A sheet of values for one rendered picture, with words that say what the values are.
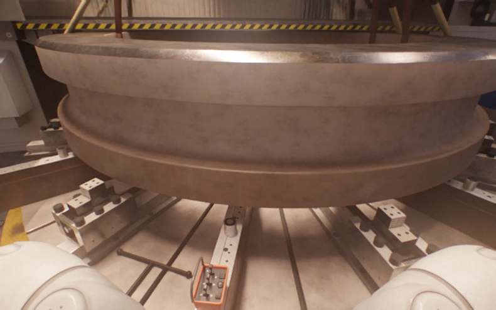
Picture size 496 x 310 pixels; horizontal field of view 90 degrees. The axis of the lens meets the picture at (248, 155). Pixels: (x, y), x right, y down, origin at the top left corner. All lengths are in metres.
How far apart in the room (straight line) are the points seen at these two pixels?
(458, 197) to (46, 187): 3.79
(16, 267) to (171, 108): 1.26
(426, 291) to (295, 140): 1.23
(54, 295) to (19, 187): 2.77
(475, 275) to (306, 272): 1.57
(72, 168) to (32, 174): 0.32
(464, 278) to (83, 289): 0.55
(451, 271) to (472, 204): 2.25
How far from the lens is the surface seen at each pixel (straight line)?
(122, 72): 1.62
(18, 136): 5.44
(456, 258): 0.56
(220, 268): 1.39
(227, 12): 4.37
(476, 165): 3.64
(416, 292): 0.44
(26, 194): 3.22
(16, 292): 0.53
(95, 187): 2.14
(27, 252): 0.58
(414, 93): 1.64
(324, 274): 2.05
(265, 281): 1.94
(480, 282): 0.54
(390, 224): 1.85
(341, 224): 2.24
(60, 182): 3.18
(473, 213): 2.80
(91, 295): 0.43
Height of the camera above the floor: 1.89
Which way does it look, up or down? 28 degrees down
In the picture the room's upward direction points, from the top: 1 degrees clockwise
